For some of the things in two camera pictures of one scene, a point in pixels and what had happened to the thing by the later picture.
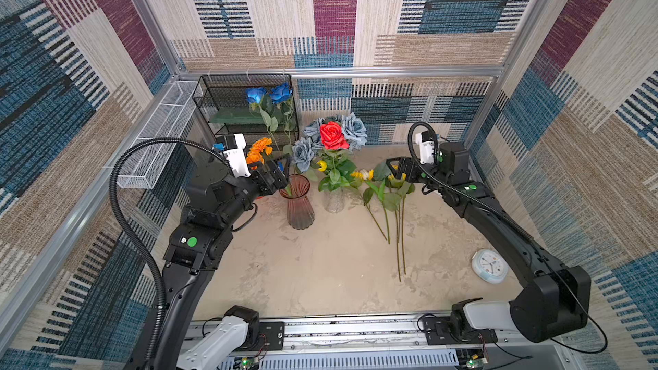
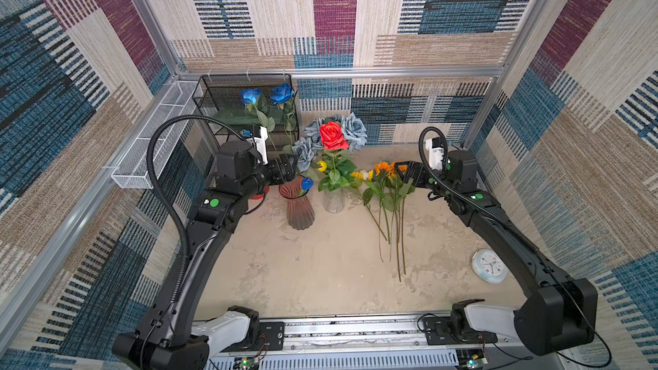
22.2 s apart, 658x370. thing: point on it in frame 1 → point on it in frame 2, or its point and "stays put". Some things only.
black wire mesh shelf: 251,105 stays put
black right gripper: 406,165 stays put
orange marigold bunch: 255,154 → 388,185
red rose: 331,134 stays put
